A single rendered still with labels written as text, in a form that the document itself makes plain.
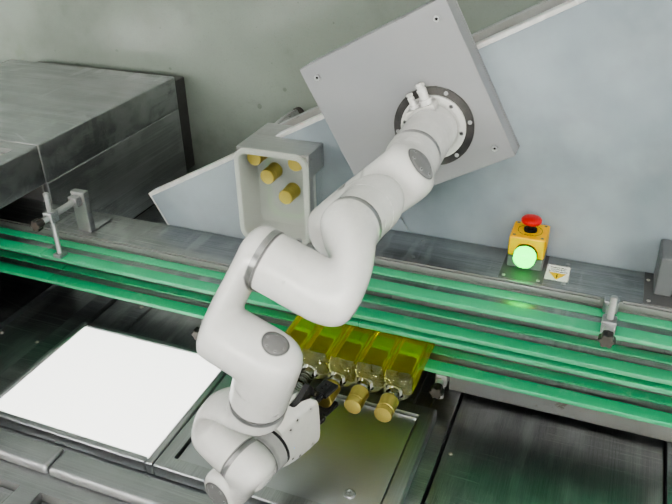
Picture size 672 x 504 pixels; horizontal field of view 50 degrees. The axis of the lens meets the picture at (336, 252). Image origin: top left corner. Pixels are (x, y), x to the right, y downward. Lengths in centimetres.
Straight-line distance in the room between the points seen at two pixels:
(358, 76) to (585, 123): 43
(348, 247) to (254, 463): 39
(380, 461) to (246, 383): 54
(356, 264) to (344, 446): 63
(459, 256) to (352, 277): 63
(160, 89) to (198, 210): 74
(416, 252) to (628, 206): 42
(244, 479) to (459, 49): 82
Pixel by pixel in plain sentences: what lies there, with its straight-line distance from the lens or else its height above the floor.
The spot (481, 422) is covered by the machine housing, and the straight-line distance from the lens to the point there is 157.
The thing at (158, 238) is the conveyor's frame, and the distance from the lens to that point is 182.
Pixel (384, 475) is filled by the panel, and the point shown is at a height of 118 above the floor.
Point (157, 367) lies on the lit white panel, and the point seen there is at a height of 107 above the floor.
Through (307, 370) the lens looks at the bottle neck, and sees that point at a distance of 141.
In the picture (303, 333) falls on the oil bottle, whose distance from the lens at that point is 148.
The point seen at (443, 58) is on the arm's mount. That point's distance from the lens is 137.
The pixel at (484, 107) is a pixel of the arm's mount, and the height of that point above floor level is 80.
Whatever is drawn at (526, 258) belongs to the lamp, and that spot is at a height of 85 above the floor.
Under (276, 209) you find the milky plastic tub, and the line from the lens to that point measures 166.
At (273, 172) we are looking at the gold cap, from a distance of 158.
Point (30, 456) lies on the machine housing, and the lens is 157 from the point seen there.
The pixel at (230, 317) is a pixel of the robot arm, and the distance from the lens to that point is 94.
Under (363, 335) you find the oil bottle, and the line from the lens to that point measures 147.
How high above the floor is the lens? 209
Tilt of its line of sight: 53 degrees down
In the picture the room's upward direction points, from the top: 142 degrees counter-clockwise
